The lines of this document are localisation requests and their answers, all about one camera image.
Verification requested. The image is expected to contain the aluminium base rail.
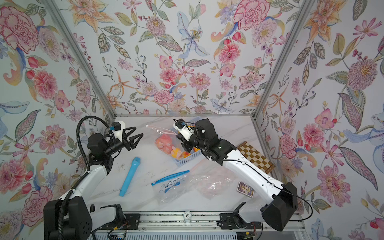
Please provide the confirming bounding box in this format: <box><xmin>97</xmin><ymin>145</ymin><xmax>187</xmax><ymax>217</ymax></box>
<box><xmin>89</xmin><ymin>211</ymin><xmax>309</xmax><ymax>240</ymax></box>

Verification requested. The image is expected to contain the crumpled clear pink bag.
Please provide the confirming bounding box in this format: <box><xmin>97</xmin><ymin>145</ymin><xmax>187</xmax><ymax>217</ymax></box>
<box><xmin>186</xmin><ymin>160</ymin><xmax>237</xmax><ymax>200</ymax></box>

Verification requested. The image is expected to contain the wooden chessboard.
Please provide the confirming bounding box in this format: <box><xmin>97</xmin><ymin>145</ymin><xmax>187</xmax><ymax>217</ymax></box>
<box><xmin>237</xmin><ymin>141</ymin><xmax>276</xmax><ymax>174</ymax></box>

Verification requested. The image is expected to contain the yellow peach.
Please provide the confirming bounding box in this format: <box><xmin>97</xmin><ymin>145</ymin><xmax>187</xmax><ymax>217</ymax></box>
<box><xmin>171</xmin><ymin>148</ymin><xmax>184</xmax><ymax>160</ymax></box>

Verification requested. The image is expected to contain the blue toy microphone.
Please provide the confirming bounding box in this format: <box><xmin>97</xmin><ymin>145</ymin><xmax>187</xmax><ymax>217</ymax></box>
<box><xmin>119</xmin><ymin>157</ymin><xmax>141</xmax><ymax>197</ymax></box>

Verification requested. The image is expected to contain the clear blue-zipper zip bag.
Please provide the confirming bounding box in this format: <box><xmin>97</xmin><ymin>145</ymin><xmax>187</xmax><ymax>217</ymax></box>
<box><xmin>151</xmin><ymin>170</ymin><xmax>190</xmax><ymax>205</ymax></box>

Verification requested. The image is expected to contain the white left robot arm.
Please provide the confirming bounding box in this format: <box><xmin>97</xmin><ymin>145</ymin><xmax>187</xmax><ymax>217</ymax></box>
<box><xmin>44</xmin><ymin>121</ymin><xmax>144</xmax><ymax>240</ymax></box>

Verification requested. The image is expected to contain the clear pink-zipper zip bag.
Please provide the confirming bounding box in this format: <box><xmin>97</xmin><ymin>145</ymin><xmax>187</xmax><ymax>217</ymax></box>
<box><xmin>146</xmin><ymin>125</ymin><xmax>184</xmax><ymax>160</ymax></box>

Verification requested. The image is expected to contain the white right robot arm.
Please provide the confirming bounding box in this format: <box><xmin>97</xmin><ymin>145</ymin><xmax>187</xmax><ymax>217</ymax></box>
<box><xmin>173</xmin><ymin>119</ymin><xmax>298</xmax><ymax>232</ymax></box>

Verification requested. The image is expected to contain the aluminium left corner post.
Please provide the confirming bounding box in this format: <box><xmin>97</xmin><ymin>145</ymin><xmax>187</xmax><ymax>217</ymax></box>
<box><xmin>42</xmin><ymin>0</ymin><xmax>117</xmax><ymax>119</ymax></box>

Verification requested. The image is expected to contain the light blue perforated basket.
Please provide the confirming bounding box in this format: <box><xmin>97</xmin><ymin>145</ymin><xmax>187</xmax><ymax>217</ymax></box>
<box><xmin>173</xmin><ymin>117</ymin><xmax>202</xmax><ymax>167</ymax></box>

